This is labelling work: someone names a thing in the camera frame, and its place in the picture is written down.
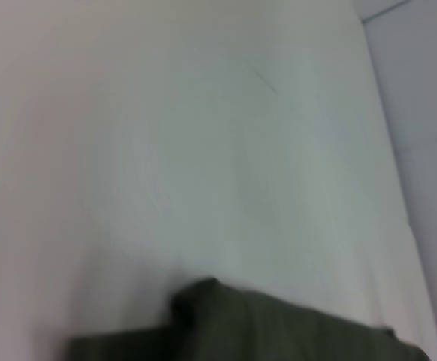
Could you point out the dark green FREE T-shirt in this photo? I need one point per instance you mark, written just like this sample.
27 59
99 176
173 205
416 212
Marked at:
259 327

